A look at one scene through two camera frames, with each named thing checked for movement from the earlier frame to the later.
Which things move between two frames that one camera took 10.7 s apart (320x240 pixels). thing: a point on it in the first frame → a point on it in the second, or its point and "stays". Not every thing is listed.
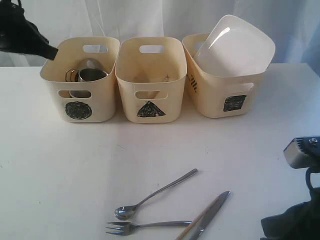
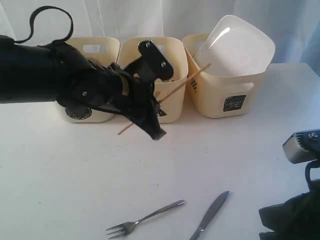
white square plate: x=235 y=47 stays
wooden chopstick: x=185 y=231 → x=160 y=99
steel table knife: x=211 y=215 stays
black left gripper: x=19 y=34 → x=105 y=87
